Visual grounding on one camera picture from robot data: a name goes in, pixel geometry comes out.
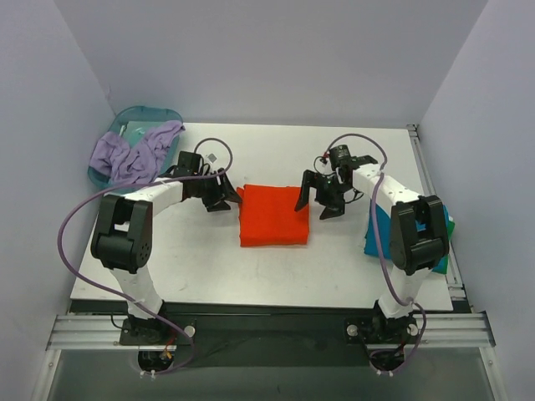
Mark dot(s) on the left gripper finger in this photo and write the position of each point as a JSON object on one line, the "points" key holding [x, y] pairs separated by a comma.
{"points": [[230, 195], [213, 205]]}

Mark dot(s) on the folded green t shirt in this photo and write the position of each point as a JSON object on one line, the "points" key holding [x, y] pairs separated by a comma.
{"points": [[442, 267]]}

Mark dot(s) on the teal plastic basket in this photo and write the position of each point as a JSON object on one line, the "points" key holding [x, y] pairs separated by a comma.
{"points": [[131, 124]]}

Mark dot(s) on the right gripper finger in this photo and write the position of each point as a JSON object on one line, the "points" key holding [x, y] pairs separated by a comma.
{"points": [[333, 210], [309, 181]]}

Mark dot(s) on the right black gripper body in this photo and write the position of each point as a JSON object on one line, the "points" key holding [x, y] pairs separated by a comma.
{"points": [[323, 194]]}

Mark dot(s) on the purple t shirt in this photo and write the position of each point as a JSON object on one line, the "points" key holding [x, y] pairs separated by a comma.
{"points": [[118, 161]]}

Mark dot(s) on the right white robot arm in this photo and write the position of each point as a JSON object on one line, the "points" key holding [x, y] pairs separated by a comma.
{"points": [[410, 229]]}

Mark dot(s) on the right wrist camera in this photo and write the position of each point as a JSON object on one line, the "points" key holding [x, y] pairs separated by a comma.
{"points": [[340, 154]]}

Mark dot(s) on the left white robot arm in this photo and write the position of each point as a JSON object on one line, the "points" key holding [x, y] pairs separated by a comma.
{"points": [[123, 233]]}

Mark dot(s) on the aluminium mounting rail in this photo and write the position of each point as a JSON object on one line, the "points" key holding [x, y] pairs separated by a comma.
{"points": [[100, 332]]}

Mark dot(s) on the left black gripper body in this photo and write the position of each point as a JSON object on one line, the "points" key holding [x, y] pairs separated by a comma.
{"points": [[218, 194]]}

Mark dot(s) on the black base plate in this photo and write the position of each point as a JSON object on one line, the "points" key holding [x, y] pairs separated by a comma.
{"points": [[286, 353]]}

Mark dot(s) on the orange t shirt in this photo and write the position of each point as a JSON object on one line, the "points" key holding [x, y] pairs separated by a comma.
{"points": [[267, 217]]}

